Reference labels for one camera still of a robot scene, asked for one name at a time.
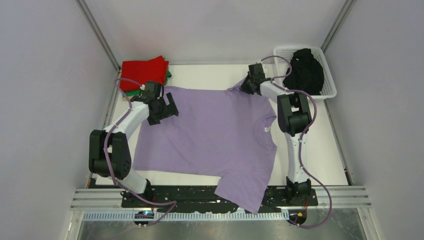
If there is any black t-shirt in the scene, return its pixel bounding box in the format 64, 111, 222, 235
283, 48, 325, 96

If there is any aluminium corner post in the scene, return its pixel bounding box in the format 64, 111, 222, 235
75, 0, 121, 71
321, 0, 357, 53

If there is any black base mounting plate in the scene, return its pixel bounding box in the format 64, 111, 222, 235
120, 185, 318, 214

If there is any white plastic basket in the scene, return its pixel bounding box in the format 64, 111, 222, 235
273, 44, 337, 100

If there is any red folded t-shirt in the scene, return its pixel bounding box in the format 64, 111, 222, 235
121, 55, 169, 85

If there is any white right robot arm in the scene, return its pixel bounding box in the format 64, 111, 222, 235
240, 63, 313, 205

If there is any lavender t-shirt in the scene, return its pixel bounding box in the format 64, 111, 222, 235
132, 84, 277, 214

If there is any white slotted cable duct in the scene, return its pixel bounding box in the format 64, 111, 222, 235
82, 210, 289, 222

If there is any green folded t-shirt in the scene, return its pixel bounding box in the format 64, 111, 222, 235
125, 70, 172, 97

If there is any aluminium front rail frame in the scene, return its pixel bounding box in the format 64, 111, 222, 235
70, 186, 372, 211

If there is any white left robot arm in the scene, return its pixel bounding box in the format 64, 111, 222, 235
88, 81, 179, 207

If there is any left aluminium corner post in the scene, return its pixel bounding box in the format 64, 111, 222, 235
75, 0, 121, 71

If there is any right aluminium corner post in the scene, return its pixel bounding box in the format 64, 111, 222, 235
321, 0, 357, 53

